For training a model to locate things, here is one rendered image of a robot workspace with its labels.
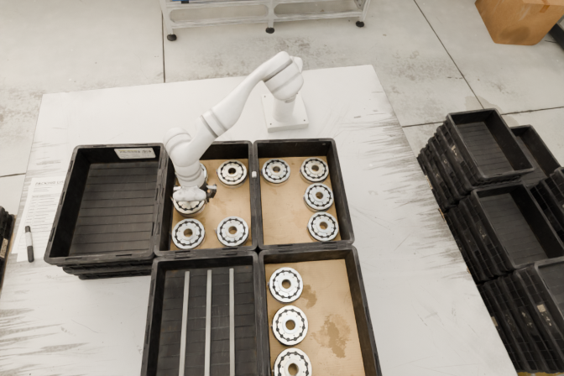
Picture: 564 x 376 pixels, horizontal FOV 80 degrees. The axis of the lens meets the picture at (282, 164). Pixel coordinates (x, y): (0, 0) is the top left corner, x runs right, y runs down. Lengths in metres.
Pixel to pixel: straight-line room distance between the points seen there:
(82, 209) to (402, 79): 2.46
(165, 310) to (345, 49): 2.53
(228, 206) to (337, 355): 0.57
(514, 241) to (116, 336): 1.78
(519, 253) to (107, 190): 1.85
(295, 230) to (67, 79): 2.28
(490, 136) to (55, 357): 2.15
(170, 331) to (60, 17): 2.97
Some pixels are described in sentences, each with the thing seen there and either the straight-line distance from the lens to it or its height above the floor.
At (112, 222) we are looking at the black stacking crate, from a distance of 1.27.
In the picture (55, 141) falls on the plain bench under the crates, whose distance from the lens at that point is 1.70.
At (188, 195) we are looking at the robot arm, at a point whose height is 1.04.
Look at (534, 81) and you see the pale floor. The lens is 3.62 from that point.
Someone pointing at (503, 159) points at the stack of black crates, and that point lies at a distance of 2.14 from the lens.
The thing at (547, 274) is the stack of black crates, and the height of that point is 0.49.
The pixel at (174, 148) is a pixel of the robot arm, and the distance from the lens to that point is 0.87.
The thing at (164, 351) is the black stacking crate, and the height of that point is 0.83.
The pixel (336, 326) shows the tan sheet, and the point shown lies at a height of 0.83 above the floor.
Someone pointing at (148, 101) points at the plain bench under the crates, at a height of 0.70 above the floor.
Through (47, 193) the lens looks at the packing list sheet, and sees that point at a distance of 1.57.
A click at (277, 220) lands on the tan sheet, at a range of 1.18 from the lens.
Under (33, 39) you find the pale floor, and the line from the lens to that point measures 3.48.
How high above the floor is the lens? 1.92
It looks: 59 degrees down
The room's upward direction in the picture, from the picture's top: 8 degrees clockwise
